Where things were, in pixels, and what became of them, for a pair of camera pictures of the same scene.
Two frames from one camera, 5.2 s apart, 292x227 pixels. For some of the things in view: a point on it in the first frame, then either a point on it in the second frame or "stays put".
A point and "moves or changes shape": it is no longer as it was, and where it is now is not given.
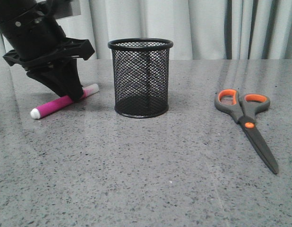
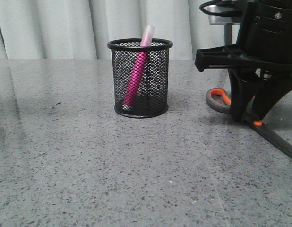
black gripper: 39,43 -> 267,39
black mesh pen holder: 141,76 stays put
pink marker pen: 38,112 -> 145,44
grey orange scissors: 244,109 moves or changes shape
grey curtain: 198,29 stays put
